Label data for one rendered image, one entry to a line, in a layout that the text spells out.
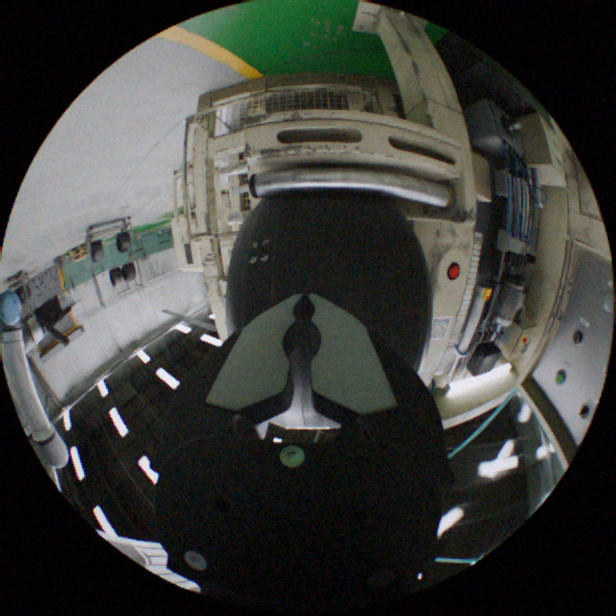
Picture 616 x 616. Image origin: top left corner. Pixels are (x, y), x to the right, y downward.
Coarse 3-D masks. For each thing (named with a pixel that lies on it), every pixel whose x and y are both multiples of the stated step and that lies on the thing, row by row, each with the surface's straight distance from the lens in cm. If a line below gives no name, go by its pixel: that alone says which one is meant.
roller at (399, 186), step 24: (312, 168) 31; (336, 168) 31; (264, 192) 31; (288, 192) 30; (312, 192) 31; (336, 192) 31; (360, 192) 31; (384, 192) 32; (408, 192) 33; (432, 192) 36
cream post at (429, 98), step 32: (384, 32) 94; (416, 32) 90; (416, 64) 68; (416, 96) 62; (448, 96) 65; (448, 128) 56; (416, 224) 54; (448, 224) 48; (448, 256) 48; (448, 288) 51
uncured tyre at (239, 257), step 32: (256, 224) 27; (288, 224) 25; (320, 224) 24; (352, 224) 25; (384, 224) 26; (288, 256) 22; (320, 256) 22; (352, 256) 22; (384, 256) 23; (416, 256) 26; (256, 288) 22; (288, 288) 21; (320, 288) 20; (416, 288) 24; (384, 320) 22; (416, 320) 24; (416, 352) 26; (288, 416) 30; (320, 416) 30
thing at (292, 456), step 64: (192, 448) 6; (256, 448) 5; (320, 448) 5; (384, 448) 5; (192, 512) 6; (256, 512) 5; (320, 512) 5; (384, 512) 5; (192, 576) 7; (256, 576) 6; (320, 576) 5; (384, 576) 6
